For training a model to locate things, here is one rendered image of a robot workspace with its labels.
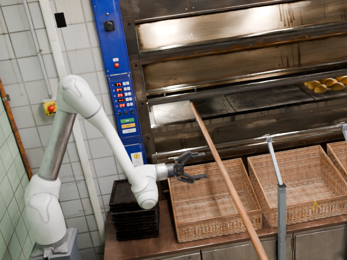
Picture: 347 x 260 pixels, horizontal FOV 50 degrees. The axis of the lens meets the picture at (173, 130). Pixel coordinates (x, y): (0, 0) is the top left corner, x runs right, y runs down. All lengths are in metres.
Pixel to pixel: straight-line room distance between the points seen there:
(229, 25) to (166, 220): 1.37
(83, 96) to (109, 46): 0.71
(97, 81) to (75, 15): 0.42
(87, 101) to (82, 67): 0.74
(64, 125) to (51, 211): 0.42
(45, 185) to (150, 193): 0.54
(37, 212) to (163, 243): 0.94
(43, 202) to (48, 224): 0.11
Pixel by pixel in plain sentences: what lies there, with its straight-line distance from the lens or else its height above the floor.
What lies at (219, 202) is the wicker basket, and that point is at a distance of 2.78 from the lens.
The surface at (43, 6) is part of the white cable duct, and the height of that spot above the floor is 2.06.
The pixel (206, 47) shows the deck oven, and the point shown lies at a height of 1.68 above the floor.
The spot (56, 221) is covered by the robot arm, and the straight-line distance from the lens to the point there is 1.92.
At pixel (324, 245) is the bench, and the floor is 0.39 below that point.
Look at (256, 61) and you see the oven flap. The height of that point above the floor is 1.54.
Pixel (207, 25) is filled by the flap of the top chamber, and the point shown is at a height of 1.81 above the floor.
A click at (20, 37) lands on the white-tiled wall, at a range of 2.49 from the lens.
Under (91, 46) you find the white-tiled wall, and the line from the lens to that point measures 2.43.
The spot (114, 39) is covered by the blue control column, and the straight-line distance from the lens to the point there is 2.38.
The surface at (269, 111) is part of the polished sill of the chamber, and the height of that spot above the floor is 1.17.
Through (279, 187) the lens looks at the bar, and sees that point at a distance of 2.28.
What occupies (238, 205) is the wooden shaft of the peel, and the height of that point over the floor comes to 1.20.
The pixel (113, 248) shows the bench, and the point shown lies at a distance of 2.57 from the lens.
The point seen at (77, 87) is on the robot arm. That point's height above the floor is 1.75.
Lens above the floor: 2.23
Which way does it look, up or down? 25 degrees down
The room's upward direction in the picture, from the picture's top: 8 degrees counter-clockwise
